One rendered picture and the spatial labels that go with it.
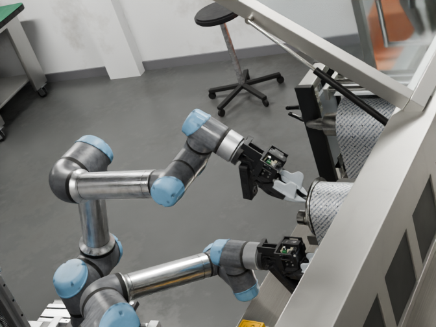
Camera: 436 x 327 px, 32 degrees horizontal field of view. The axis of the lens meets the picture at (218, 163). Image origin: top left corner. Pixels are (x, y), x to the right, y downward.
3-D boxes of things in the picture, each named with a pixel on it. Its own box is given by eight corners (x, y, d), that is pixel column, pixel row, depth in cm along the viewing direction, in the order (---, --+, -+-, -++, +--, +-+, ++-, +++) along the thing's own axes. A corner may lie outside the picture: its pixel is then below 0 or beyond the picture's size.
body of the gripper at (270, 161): (279, 173, 187) (238, 146, 188) (266, 193, 193) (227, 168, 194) (291, 155, 192) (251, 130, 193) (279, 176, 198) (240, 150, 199)
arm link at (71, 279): (59, 313, 244) (41, 281, 237) (82, 283, 253) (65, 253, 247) (87, 317, 238) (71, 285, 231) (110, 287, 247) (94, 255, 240)
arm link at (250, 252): (247, 274, 207) (259, 255, 212) (261, 276, 204) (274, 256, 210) (239, 254, 203) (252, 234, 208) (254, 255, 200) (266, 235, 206)
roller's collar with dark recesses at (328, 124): (333, 127, 212) (328, 108, 209) (353, 127, 209) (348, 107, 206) (325, 140, 208) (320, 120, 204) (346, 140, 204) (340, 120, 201)
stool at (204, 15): (285, 68, 558) (261, -18, 524) (284, 104, 513) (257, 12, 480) (212, 85, 571) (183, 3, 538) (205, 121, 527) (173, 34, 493)
